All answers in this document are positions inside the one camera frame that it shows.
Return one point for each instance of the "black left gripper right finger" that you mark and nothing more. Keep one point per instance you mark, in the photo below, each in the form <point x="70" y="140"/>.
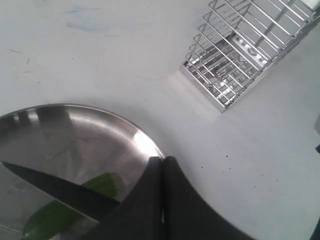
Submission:
<point x="187" y="216"/>

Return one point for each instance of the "round stainless steel plate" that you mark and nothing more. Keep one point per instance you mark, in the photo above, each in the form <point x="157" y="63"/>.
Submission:
<point x="73" y="142"/>

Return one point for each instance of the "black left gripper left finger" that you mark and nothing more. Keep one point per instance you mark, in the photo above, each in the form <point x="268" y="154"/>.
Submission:
<point x="139" y="215"/>

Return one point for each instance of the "black handled kitchen knife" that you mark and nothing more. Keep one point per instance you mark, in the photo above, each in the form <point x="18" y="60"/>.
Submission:
<point x="86" y="202"/>

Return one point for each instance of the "steel wire utensil rack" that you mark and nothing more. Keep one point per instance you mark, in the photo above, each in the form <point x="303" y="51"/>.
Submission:
<point x="240" y="41"/>

